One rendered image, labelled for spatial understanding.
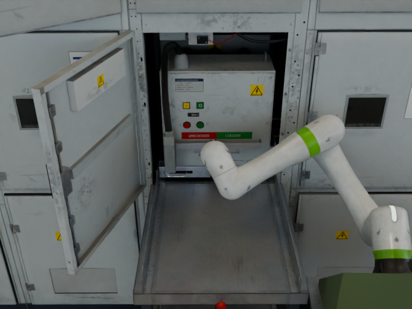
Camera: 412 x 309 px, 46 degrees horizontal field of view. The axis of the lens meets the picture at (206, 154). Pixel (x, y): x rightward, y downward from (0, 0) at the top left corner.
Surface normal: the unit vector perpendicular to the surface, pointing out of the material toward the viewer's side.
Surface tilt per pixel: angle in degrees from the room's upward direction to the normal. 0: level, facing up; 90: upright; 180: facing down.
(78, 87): 90
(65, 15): 90
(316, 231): 90
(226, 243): 0
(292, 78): 90
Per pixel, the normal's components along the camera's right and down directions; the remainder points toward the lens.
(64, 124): 0.95, 0.16
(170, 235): 0.00, -0.86
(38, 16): 0.65, 0.39
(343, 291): -0.02, 0.51
